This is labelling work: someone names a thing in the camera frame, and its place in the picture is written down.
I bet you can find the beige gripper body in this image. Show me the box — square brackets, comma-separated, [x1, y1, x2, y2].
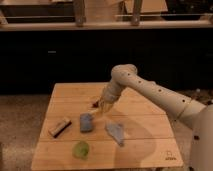
[101, 84, 121, 103]

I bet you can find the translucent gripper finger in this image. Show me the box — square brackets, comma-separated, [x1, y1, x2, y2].
[95, 102, 113, 115]
[91, 97, 101, 108]

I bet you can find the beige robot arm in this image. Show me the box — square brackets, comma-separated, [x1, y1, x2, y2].
[97, 64, 213, 171]

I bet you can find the grey blue cloth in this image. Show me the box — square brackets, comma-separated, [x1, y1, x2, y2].
[105, 123, 124, 146]

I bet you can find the wooden block with black strip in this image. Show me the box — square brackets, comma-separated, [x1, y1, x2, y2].
[48, 118, 72, 138]

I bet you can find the green leafy toy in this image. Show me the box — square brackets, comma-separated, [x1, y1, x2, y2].
[73, 141, 89, 159]

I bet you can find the wooden shelf rail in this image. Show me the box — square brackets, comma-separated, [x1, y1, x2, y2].
[0, 13, 213, 31]

